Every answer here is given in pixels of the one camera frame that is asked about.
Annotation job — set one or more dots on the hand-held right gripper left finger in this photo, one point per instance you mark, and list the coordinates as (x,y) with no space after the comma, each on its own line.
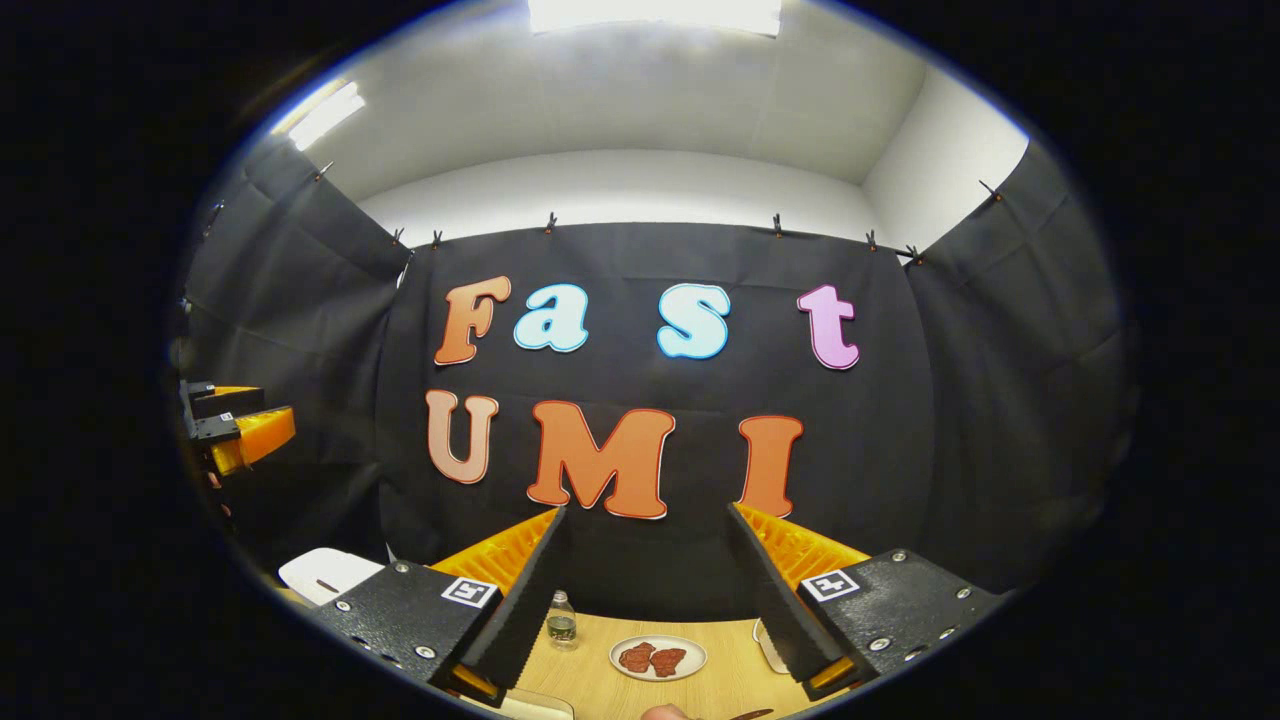
(520,620)

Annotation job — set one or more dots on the white rice cooker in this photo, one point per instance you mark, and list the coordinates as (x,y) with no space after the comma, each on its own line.
(330,572)

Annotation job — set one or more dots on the red meat piece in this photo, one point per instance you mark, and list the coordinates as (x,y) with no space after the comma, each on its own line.
(668,661)
(637,658)

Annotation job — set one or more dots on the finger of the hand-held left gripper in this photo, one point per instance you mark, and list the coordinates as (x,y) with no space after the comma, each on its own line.
(225,402)
(255,438)

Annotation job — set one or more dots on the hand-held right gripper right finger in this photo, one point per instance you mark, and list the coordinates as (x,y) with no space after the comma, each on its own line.
(775,620)

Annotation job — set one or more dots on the white round plate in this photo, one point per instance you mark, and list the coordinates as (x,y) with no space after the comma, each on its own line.
(660,640)

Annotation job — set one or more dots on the white toaster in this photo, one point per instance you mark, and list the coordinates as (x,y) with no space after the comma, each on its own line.
(768,645)

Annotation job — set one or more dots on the ceiling light panel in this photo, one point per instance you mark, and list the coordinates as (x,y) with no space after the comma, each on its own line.
(325,115)
(650,15)

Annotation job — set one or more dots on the clear plastic water bottle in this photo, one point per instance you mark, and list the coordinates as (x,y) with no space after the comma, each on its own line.
(562,625)

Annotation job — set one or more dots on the black backdrop cloth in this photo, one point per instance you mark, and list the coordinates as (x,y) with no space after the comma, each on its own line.
(1000,400)

